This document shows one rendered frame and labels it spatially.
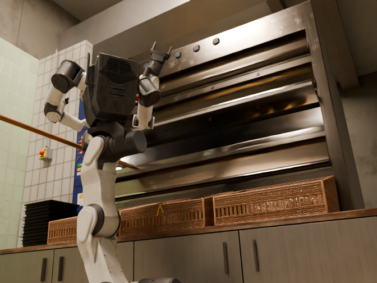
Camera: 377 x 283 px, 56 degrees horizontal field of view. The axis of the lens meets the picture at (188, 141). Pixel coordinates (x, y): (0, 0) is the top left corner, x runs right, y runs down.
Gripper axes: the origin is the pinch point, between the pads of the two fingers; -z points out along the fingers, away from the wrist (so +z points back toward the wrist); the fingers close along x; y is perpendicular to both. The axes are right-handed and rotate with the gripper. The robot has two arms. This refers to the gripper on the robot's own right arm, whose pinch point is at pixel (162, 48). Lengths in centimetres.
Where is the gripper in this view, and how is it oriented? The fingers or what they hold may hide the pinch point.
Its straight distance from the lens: 234.2
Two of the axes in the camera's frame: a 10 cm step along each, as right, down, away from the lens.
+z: -3.3, 9.2, -1.9
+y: 0.7, 2.3, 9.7
